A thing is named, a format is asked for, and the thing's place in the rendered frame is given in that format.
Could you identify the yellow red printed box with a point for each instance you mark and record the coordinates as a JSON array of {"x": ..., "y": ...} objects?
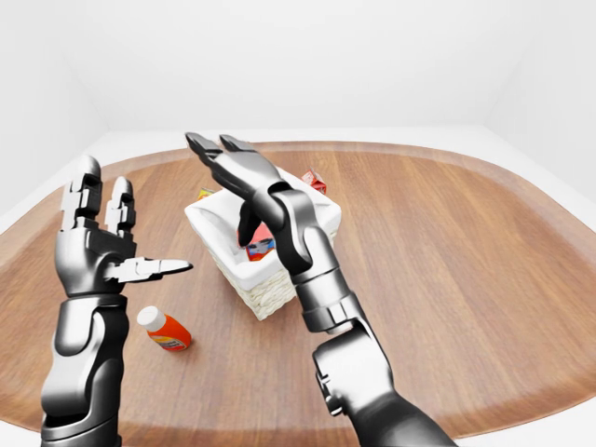
[{"x": 205, "y": 193}]

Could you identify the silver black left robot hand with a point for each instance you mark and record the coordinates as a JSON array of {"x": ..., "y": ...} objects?
[{"x": 79, "y": 247}]

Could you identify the white woven basket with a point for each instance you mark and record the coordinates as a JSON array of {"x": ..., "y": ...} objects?
[{"x": 261, "y": 274}]

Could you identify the orange bottle with white cap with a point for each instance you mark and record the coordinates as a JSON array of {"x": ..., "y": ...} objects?
[{"x": 165, "y": 329}]

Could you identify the red printed food box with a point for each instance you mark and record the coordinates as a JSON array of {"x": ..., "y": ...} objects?
[{"x": 261, "y": 244}]

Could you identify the red white carton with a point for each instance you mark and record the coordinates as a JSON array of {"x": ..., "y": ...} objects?
[{"x": 315, "y": 180}]

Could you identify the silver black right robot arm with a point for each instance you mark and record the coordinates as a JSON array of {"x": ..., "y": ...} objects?
[{"x": 335, "y": 316}]

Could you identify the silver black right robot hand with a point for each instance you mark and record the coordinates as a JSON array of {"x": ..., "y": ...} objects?
[{"x": 247, "y": 181}]

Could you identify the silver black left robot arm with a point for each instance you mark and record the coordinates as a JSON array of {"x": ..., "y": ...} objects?
[{"x": 81, "y": 368}]

